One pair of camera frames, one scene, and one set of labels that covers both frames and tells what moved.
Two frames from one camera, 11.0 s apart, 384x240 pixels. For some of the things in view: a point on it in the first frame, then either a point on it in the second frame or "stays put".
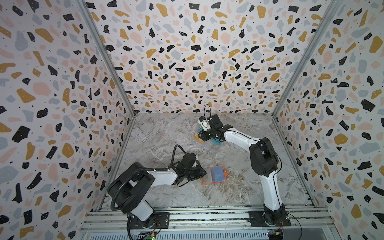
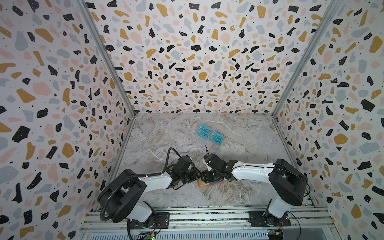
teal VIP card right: [218, 141] stays put
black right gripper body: [208, 132] to [210, 174]
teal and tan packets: [208, 147] stays put
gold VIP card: [198, 138] to [202, 183]
